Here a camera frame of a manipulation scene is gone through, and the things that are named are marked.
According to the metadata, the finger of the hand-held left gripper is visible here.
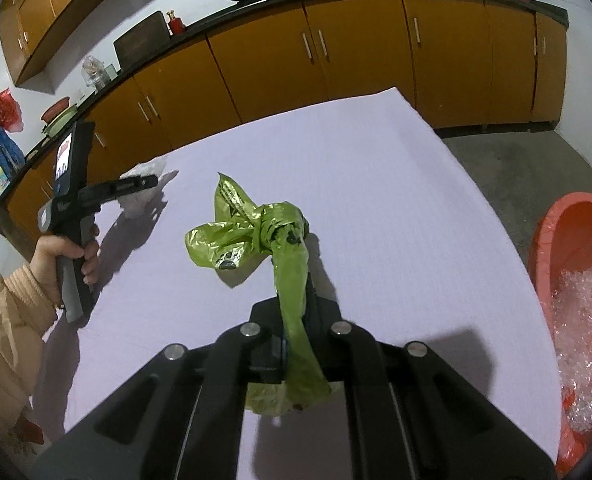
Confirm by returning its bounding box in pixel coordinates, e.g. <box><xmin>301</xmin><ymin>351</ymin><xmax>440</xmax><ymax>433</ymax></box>
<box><xmin>78</xmin><ymin>175</ymin><xmax>159</xmax><ymax>211</ymax></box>

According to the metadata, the olive green plastic bag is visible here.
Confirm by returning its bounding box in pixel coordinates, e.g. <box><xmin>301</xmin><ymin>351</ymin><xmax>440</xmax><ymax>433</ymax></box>
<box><xmin>184</xmin><ymin>172</ymin><xmax>333</xmax><ymax>416</ymax></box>

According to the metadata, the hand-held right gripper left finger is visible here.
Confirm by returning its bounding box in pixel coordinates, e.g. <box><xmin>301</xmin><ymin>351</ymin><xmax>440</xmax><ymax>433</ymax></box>
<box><xmin>36</xmin><ymin>297</ymin><xmax>289</xmax><ymax>480</ymax></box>

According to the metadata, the red plastic bowl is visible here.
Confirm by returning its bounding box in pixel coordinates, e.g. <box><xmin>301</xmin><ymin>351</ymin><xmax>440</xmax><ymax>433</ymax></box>
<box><xmin>41</xmin><ymin>96</ymin><xmax>72</xmax><ymax>121</ymax></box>

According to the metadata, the person's left forearm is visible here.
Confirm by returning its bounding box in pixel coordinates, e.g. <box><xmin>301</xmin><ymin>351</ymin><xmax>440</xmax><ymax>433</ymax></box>
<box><xmin>0</xmin><ymin>262</ymin><xmax>59</xmax><ymax>441</ymax></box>

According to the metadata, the orange plastic basin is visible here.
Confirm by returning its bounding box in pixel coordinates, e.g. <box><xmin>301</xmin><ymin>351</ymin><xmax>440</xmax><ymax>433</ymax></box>
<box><xmin>528</xmin><ymin>192</ymin><xmax>592</xmax><ymax>476</ymax></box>

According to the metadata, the orange lower kitchen cabinet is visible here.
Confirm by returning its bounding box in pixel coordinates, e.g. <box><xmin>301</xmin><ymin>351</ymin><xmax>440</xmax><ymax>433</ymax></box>
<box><xmin>6</xmin><ymin>0</ymin><xmax>569</xmax><ymax>231</ymax></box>

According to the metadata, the person's left hand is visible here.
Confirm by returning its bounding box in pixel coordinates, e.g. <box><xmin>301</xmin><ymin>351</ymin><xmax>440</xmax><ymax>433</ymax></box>
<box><xmin>28</xmin><ymin>224</ymin><xmax>101</xmax><ymax>306</ymax></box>

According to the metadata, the red hanging plastic bag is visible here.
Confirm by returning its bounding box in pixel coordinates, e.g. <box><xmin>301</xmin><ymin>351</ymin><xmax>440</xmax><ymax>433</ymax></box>
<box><xmin>0</xmin><ymin>88</ymin><xmax>24</xmax><ymax>133</ymax></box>

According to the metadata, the large clear plastic bag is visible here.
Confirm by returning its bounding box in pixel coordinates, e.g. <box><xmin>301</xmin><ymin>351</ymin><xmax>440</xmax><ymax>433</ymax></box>
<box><xmin>550</xmin><ymin>266</ymin><xmax>592</xmax><ymax>433</ymax></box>

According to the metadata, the pale green bowl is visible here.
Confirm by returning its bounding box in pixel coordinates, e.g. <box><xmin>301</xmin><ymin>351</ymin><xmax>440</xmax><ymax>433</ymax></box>
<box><xmin>43</xmin><ymin>105</ymin><xmax>79</xmax><ymax>136</ymax></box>

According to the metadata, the wooden cutting board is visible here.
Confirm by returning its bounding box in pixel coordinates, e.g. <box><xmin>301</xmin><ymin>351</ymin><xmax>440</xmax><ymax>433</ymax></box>
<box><xmin>113</xmin><ymin>11</ymin><xmax>171</xmax><ymax>78</ymax></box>

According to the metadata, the orange upper wall cabinet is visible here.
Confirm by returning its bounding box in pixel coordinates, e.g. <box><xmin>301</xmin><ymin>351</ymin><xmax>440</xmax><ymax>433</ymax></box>
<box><xmin>0</xmin><ymin>0</ymin><xmax>151</xmax><ymax>87</ymax></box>

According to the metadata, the glass jar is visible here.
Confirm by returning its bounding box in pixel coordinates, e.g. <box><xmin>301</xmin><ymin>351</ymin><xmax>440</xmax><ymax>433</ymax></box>
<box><xmin>81</xmin><ymin>55</ymin><xmax>117</xmax><ymax>88</ymax></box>

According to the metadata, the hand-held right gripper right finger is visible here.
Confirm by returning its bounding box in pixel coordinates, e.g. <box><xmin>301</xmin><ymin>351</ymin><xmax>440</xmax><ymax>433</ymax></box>
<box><xmin>303</xmin><ymin>275</ymin><xmax>559</xmax><ymax>480</ymax></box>

